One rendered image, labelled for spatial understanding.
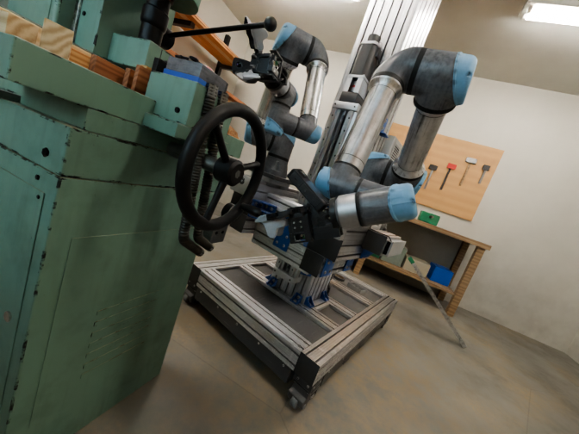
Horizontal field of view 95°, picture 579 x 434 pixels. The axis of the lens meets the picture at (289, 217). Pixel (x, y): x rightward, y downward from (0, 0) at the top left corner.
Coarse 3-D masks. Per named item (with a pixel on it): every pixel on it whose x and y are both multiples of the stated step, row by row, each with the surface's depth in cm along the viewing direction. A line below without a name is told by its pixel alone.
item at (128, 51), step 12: (120, 36) 66; (132, 36) 65; (120, 48) 66; (132, 48) 65; (144, 48) 63; (156, 48) 64; (108, 60) 68; (120, 60) 66; (132, 60) 65; (144, 60) 63
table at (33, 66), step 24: (0, 48) 37; (24, 48) 37; (0, 72) 37; (24, 72) 38; (48, 72) 40; (72, 72) 43; (72, 96) 44; (96, 96) 47; (120, 96) 50; (144, 96) 54; (144, 120) 56; (168, 120) 53; (240, 144) 90
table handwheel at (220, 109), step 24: (216, 120) 48; (168, 144) 64; (192, 144) 46; (264, 144) 66; (192, 168) 47; (216, 168) 57; (240, 168) 59; (264, 168) 71; (216, 192) 58; (192, 216) 52
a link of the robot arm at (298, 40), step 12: (288, 24) 106; (288, 36) 106; (300, 36) 108; (312, 36) 110; (276, 48) 110; (288, 48) 109; (300, 48) 109; (312, 48) 110; (288, 60) 111; (300, 60) 114; (288, 72) 116; (264, 96) 122; (264, 108) 123; (264, 120) 126; (252, 132) 128; (252, 144) 133
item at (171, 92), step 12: (156, 72) 57; (156, 84) 57; (168, 84) 56; (180, 84) 55; (192, 84) 53; (156, 96) 57; (168, 96) 56; (180, 96) 55; (192, 96) 54; (204, 96) 56; (156, 108) 57; (168, 108) 56; (180, 108) 55; (192, 108) 54; (180, 120) 55; (192, 120) 55; (228, 120) 65
